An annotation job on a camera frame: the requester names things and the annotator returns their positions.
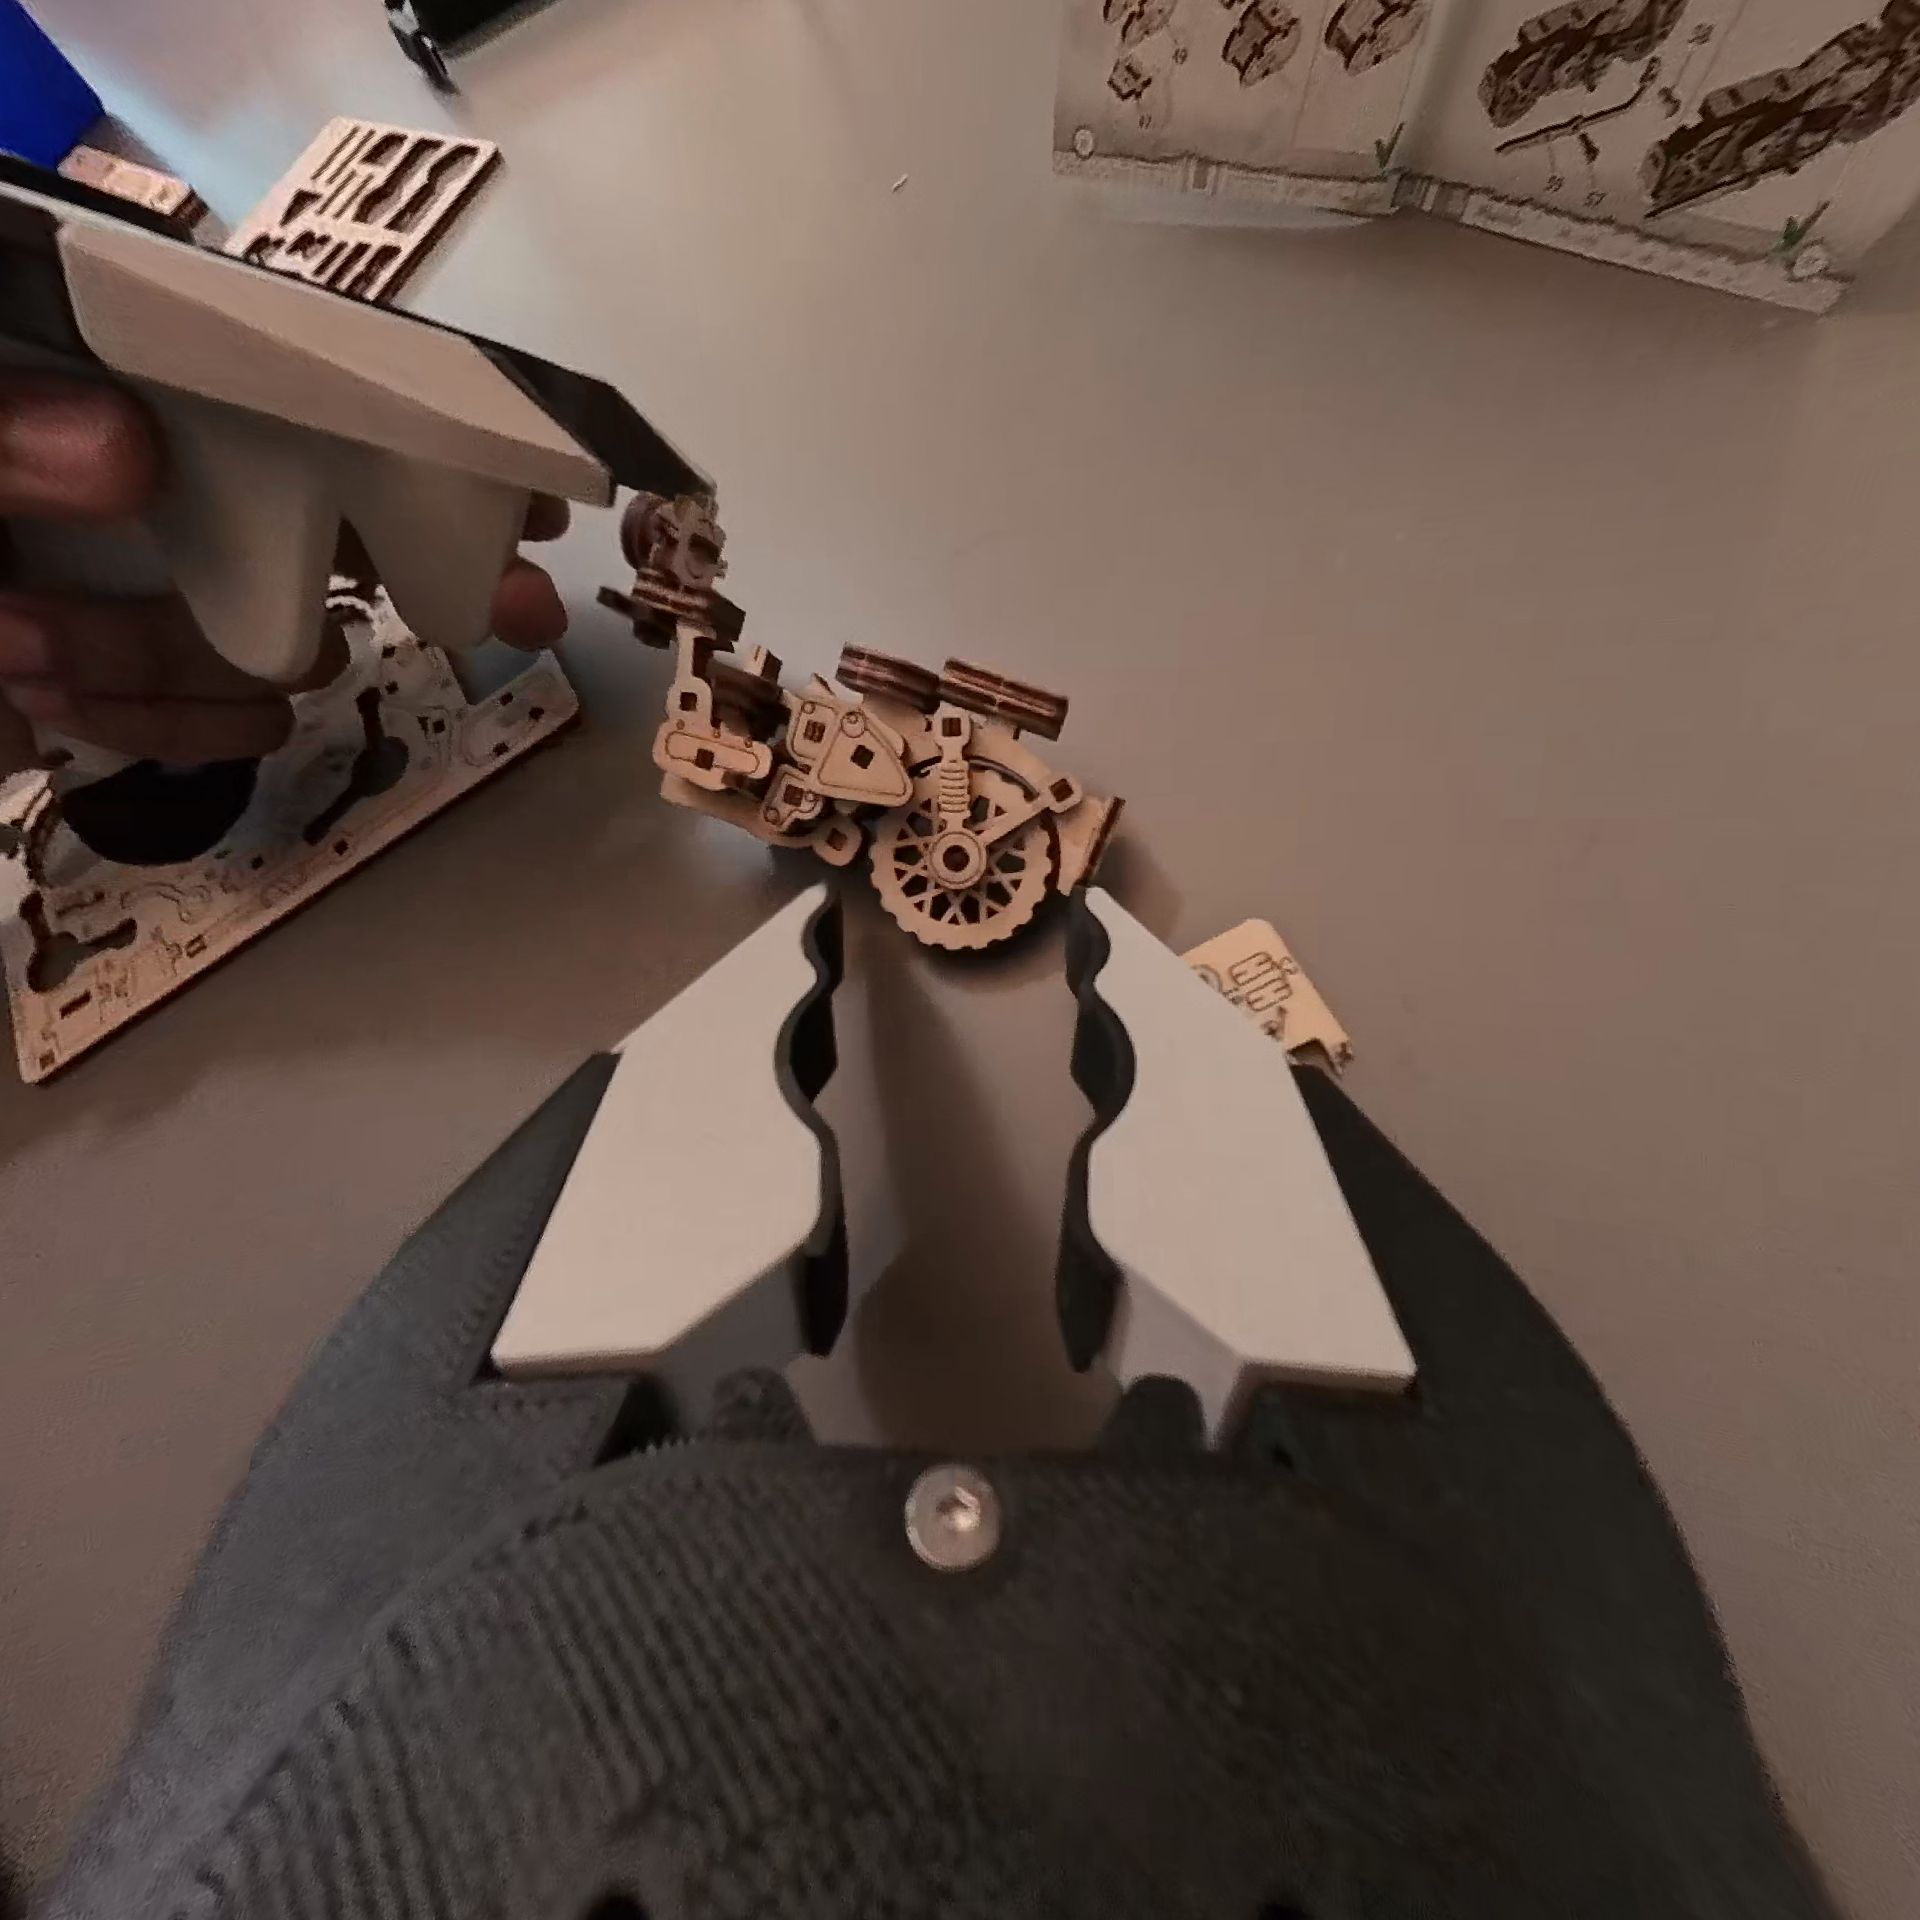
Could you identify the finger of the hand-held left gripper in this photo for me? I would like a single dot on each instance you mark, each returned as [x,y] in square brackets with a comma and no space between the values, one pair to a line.
[329,376]

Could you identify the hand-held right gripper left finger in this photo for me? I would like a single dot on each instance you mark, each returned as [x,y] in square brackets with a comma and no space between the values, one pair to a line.
[690,1185]

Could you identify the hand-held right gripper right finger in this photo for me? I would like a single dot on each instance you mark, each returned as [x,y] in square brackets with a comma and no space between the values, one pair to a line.
[1244,1200]

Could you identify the wooden motorcycle model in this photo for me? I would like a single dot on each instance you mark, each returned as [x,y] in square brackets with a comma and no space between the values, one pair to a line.
[855,765]

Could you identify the grey desk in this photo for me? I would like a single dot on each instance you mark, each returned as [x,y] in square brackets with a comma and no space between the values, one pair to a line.
[1349,600]

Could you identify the person's left hand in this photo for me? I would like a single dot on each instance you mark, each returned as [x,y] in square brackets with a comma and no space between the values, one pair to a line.
[135,692]

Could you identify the wooden sheet with long cut-outs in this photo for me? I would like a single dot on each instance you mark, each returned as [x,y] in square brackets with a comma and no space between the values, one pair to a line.
[375,212]

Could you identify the small wooden part sheet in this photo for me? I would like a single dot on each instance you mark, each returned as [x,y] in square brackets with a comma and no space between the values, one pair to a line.
[1266,984]

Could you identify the stack of brown wooden boards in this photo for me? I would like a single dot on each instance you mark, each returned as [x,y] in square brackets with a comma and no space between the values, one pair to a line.
[135,188]

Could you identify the wooden sheet with round cut-outs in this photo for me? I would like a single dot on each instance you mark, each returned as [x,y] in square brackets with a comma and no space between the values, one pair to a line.
[225,930]

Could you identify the black flat bar stand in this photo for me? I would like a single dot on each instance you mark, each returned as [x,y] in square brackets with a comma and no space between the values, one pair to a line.
[450,31]

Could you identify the blue box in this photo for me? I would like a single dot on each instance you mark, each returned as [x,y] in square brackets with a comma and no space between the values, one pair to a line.
[37,77]

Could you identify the illustrated instruction booklet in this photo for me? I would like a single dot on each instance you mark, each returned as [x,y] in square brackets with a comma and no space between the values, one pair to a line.
[1500,135]

